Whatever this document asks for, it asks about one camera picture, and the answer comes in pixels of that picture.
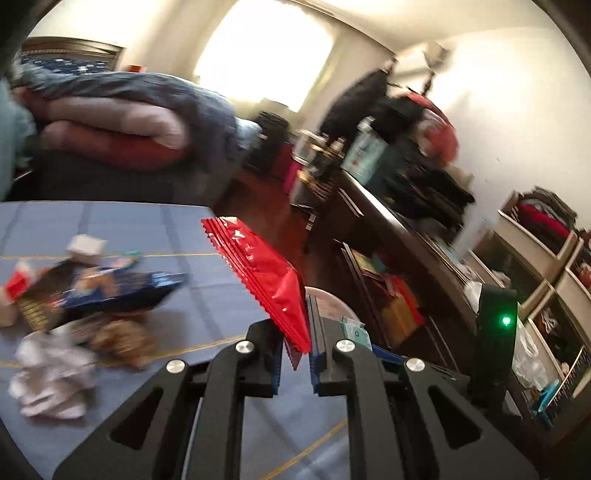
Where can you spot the sheer window curtain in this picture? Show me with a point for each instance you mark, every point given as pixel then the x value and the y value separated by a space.
pixel 265 50

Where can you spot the white floral trash bin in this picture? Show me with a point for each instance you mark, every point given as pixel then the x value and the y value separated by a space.
pixel 330 306

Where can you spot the blue table cloth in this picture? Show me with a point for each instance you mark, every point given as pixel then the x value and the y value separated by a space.
pixel 295 435

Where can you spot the dark wooden headboard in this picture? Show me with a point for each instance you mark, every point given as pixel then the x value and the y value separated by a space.
pixel 75 48

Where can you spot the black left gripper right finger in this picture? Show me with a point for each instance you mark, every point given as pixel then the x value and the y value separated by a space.
pixel 408 419

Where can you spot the teal printed bag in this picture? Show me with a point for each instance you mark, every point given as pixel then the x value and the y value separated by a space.
pixel 362 158

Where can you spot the red snack wrapper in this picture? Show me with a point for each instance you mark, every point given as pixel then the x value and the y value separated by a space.
pixel 270 278

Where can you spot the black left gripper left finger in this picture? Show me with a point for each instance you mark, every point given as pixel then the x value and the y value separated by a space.
pixel 186 420

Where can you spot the small white box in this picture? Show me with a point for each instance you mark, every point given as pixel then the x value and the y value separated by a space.
pixel 86 249

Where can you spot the white shelf unit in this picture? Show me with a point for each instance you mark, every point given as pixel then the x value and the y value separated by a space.
pixel 534 249

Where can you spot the pile of dark clothes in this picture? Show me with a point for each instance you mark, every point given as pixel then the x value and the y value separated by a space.
pixel 419 189

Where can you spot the bed with dark sheet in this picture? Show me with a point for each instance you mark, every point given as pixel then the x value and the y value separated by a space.
pixel 56 175

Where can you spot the blue snack bag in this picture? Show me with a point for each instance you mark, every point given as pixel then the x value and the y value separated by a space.
pixel 70 291

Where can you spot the dark wooden cabinet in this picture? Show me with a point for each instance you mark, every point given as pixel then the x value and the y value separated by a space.
pixel 353 226

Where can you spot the red clothes on rack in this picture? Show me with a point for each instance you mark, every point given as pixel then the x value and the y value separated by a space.
pixel 434 133

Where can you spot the black suitcase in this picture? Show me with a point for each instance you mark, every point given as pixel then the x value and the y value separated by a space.
pixel 269 141

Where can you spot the blue duvet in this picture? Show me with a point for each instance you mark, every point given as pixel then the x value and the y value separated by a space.
pixel 214 129

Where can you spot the white tissue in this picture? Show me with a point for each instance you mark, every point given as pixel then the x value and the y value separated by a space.
pixel 53 378

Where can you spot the black coat on rack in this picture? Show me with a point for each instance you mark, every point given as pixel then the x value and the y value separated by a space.
pixel 353 105

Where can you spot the folded pink red quilt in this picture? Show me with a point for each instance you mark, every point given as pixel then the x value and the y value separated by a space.
pixel 124 134

